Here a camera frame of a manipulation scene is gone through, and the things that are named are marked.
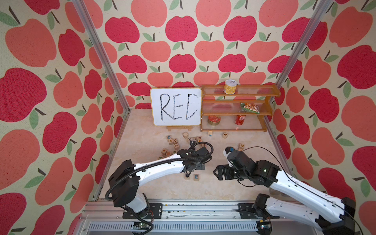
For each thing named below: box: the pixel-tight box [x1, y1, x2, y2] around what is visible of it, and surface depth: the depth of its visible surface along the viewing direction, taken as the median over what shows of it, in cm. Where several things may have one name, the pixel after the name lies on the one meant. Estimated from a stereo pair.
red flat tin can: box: [207, 115, 221, 126], surface depth 110 cm
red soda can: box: [235, 115, 247, 126], surface depth 107 cm
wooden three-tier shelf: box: [200, 84, 282, 133], surface depth 113 cm
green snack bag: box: [239, 102, 260, 115], surface depth 97 cm
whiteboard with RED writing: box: [150, 87, 203, 127], surface depth 101 cm
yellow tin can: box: [223, 79, 238, 95], surface depth 90 cm
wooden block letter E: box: [193, 173, 200, 182], surface depth 86 cm
